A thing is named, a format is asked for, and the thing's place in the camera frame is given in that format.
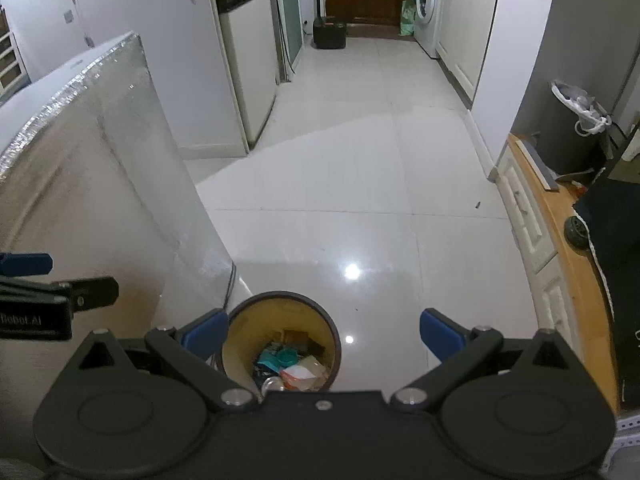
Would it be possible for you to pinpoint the frosted glass door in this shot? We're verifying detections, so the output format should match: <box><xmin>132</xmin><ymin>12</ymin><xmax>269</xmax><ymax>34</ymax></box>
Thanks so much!
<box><xmin>270</xmin><ymin>0</ymin><xmax>303</xmax><ymax>83</ymax></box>

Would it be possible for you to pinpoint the green bag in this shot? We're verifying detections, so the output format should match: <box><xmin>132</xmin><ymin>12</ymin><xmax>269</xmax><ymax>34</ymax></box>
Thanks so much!
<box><xmin>399</xmin><ymin>0</ymin><xmax>418</xmax><ymax>37</ymax></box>

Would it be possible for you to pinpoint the white perforated strip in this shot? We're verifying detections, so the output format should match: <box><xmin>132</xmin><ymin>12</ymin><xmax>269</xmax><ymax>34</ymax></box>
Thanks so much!
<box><xmin>612</xmin><ymin>412</ymin><xmax>640</xmax><ymax>461</ymax></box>

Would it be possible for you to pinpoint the dark brown box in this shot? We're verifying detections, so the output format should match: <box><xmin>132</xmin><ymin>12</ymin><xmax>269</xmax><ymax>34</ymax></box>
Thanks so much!
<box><xmin>282</xmin><ymin>329</ymin><xmax>326</xmax><ymax>353</ymax></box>

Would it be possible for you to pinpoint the silver foil insulated box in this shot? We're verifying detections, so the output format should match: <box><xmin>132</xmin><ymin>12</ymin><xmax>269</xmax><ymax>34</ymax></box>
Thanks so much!
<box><xmin>0</xmin><ymin>31</ymin><xmax>237</xmax><ymax>480</ymax></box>

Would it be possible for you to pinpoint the white and orange packet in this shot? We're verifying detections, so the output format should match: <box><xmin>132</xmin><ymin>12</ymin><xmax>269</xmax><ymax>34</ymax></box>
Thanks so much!
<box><xmin>279</xmin><ymin>355</ymin><xmax>331</xmax><ymax>392</ymax></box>

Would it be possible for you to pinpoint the white washing machine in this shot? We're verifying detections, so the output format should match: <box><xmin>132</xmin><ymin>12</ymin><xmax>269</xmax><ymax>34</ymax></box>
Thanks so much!
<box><xmin>414</xmin><ymin>0</ymin><xmax>447</xmax><ymax>58</ymax></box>

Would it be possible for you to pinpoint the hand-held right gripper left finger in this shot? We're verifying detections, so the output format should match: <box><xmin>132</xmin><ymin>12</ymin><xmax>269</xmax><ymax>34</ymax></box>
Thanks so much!
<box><xmin>75</xmin><ymin>308</ymin><xmax>258</xmax><ymax>411</ymax></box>

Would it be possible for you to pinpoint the wooden counter with white drawers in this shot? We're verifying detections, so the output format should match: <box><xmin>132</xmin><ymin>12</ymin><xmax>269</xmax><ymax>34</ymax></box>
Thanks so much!
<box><xmin>507</xmin><ymin>132</ymin><xmax>621</xmax><ymax>416</ymax></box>

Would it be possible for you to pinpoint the white cabinet drawer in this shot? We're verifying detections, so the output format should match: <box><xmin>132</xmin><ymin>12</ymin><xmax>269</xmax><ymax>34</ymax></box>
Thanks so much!
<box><xmin>497</xmin><ymin>147</ymin><xmax>560</xmax><ymax>275</ymax></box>
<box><xmin>532</xmin><ymin>260</ymin><xmax>586</xmax><ymax>346</ymax></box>

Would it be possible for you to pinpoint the black waste bin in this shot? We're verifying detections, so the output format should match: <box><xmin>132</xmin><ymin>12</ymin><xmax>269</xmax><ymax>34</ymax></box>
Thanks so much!
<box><xmin>550</xmin><ymin>80</ymin><xmax>618</xmax><ymax>176</ymax></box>

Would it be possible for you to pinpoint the white tall cabinet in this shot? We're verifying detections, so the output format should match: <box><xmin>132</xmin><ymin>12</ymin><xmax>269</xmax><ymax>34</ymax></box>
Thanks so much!
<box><xmin>435</xmin><ymin>0</ymin><xmax>503</xmax><ymax>103</ymax></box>

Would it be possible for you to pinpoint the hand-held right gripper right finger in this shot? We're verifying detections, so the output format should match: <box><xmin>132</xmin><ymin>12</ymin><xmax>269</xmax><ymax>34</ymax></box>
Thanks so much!
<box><xmin>390</xmin><ymin>307</ymin><xmax>571</xmax><ymax>411</ymax></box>

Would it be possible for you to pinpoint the beige refrigerator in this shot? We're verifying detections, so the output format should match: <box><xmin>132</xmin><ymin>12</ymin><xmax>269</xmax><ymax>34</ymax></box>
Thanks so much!
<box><xmin>209</xmin><ymin>0</ymin><xmax>278</xmax><ymax>156</ymax></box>

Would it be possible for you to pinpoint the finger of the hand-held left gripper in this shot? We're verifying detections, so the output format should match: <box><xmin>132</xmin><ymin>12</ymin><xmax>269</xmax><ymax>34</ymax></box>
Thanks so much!
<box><xmin>0</xmin><ymin>276</ymin><xmax>120</xmax><ymax>313</ymax></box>
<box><xmin>0</xmin><ymin>252</ymin><xmax>53</xmax><ymax>277</ymax></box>

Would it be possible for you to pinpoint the grey flat board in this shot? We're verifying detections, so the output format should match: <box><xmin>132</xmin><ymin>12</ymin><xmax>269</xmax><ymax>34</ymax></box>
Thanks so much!
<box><xmin>515</xmin><ymin>139</ymin><xmax>558</xmax><ymax>193</ymax></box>

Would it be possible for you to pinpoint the yellow trash bin brown rim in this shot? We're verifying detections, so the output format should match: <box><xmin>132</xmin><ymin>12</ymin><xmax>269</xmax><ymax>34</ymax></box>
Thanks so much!
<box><xmin>220</xmin><ymin>291</ymin><xmax>342</xmax><ymax>393</ymax></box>

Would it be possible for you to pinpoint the white shelf unit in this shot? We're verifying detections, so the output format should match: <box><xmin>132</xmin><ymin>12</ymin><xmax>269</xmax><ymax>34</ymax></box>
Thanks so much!
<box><xmin>0</xmin><ymin>5</ymin><xmax>26</xmax><ymax>93</ymax></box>

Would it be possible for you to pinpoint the black cable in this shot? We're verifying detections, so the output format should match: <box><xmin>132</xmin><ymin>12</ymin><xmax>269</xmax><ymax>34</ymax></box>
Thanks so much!
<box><xmin>222</xmin><ymin>262</ymin><xmax>237</xmax><ymax>318</ymax></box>

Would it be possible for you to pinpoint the black desk mat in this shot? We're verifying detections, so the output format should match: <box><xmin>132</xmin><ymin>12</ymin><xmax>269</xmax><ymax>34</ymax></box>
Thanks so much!
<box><xmin>575</xmin><ymin>175</ymin><xmax>640</xmax><ymax>411</ymax></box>

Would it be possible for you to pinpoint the black floor crate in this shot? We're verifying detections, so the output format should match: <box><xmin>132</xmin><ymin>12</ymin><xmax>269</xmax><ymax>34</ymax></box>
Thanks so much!
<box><xmin>312</xmin><ymin>16</ymin><xmax>347</xmax><ymax>51</ymax></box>

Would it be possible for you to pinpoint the teal plastic item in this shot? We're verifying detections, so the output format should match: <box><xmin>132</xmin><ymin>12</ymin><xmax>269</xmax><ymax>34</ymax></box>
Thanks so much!
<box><xmin>257</xmin><ymin>347</ymin><xmax>301</xmax><ymax>373</ymax></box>

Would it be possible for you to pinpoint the small round dark object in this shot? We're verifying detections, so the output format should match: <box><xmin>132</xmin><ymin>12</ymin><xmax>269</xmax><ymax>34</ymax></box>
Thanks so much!
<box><xmin>564</xmin><ymin>216</ymin><xmax>591</xmax><ymax>250</ymax></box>

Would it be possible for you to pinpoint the brown doormat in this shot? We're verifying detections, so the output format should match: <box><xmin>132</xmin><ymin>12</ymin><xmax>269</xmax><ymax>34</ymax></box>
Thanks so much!
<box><xmin>345</xmin><ymin>22</ymin><xmax>416</xmax><ymax>41</ymax></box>

